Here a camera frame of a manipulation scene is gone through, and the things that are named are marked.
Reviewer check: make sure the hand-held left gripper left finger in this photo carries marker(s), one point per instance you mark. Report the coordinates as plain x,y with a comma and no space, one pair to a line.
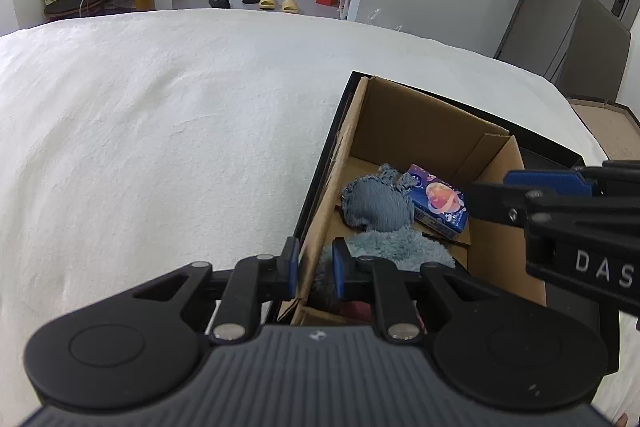
290,267

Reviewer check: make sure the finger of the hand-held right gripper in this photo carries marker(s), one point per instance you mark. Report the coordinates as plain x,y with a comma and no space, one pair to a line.
500,203
545,181

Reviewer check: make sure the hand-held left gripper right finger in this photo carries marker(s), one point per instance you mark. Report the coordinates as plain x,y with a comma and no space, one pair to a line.
338,269

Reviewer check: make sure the blue tissue packet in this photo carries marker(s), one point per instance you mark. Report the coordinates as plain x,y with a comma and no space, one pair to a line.
440,202

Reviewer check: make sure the grey-blue fluffy plush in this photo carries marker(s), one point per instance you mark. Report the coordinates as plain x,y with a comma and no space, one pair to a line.
395,247

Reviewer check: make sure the blue knitted pouch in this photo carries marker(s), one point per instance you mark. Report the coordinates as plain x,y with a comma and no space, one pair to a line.
375,204

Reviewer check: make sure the black shallow tray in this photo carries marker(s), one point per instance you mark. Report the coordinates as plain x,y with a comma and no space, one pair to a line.
315,187

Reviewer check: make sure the brown cardboard box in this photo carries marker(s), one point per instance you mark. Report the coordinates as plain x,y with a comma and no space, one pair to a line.
430,132

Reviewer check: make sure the brown framed board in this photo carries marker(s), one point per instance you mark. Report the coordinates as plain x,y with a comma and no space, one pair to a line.
615,132

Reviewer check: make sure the grey flat board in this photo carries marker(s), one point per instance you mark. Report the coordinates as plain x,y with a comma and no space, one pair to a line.
595,52

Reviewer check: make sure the grey leaning pole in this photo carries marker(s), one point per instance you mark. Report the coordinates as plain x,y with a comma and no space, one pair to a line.
520,2

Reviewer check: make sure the white bed blanket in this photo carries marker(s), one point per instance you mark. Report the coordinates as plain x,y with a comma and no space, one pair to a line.
150,132

